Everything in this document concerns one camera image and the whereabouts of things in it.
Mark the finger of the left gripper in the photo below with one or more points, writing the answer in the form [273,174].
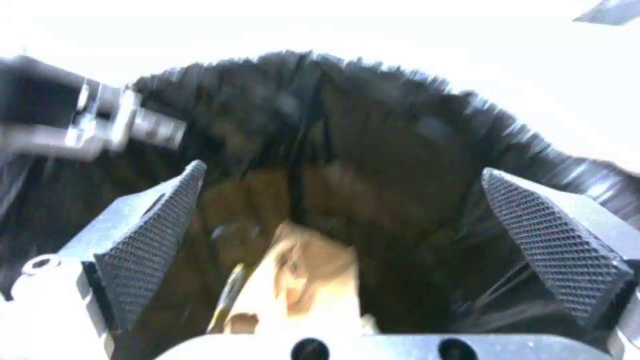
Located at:
[45,140]
[150,125]

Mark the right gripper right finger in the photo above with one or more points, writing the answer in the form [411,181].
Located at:
[555,240]

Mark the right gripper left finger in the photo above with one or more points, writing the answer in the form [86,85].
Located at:
[145,243]

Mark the beige paper garbage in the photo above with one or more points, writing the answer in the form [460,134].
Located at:
[305,270]

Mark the black trash bag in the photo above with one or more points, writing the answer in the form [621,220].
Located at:
[380,150]

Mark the grey flat object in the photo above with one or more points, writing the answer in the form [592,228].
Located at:
[612,13]

